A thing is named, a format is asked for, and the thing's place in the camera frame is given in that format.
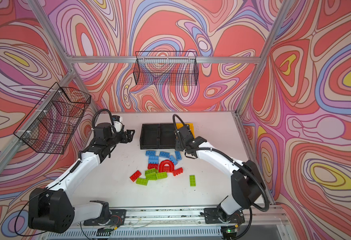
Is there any blue lego brick stacked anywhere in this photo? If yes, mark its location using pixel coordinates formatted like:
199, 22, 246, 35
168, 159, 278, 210
148, 156, 159, 165

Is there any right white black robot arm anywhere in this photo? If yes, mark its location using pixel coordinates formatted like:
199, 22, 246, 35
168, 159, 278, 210
172, 114, 270, 222

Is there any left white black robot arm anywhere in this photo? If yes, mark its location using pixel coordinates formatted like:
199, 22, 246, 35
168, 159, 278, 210
28, 109, 135, 234

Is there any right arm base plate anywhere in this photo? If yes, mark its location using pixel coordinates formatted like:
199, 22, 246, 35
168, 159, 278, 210
200, 208, 245, 225

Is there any blue lego brick right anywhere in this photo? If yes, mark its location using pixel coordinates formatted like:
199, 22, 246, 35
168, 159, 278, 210
174, 151, 182, 161

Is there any green lego brick left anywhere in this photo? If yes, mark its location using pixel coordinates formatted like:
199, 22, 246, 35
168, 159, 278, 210
136, 178, 148, 186

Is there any red lego brick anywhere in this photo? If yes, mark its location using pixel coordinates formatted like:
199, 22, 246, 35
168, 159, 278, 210
129, 171, 142, 182
172, 168, 183, 176
147, 164, 159, 170

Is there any yellow plastic bin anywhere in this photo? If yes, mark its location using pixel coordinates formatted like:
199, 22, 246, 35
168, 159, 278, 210
176, 123, 196, 137

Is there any green lego brick top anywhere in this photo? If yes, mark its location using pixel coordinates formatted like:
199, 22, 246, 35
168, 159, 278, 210
145, 169, 157, 181

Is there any left wire basket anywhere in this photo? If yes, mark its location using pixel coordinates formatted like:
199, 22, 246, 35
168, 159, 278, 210
13, 83, 91, 155

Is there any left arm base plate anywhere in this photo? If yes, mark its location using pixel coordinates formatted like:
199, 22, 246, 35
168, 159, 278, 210
83, 209, 127, 227

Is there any left black bin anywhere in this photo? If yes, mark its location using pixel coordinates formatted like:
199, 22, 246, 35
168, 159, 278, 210
139, 124, 160, 150

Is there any green lego brick right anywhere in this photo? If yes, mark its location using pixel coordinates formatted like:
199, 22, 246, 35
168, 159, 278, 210
156, 172, 168, 180

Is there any wire basket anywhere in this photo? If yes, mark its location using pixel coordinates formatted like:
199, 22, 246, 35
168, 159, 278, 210
133, 51, 199, 86
13, 83, 91, 155

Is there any lone green lego brick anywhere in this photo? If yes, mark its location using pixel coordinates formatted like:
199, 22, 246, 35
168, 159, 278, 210
189, 175, 196, 187

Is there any blue lego brick diagonal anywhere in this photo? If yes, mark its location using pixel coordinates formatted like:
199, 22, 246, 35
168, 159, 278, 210
169, 155, 178, 166

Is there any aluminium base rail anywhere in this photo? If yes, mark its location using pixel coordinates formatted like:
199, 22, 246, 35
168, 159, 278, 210
39, 206, 296, 240

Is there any red arch lego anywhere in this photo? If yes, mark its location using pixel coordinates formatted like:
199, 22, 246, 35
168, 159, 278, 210
158, 160, 174, 173

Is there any back wire basket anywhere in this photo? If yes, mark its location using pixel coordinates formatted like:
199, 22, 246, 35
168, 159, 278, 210
133, 51, 199, 86

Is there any black bin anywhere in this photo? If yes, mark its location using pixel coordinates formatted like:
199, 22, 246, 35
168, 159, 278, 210
159, 124, 176, 149
139, 124, 160, 150

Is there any blue lego brick top left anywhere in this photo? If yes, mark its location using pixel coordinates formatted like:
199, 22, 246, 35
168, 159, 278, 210
145, 150, 156, 157

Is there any middle black bin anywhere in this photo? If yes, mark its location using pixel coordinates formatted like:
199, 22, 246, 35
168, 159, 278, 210
159, 124, 176, 149

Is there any blue lego brick middle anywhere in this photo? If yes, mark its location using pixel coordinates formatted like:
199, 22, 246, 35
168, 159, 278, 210
159, 151, 170, 159

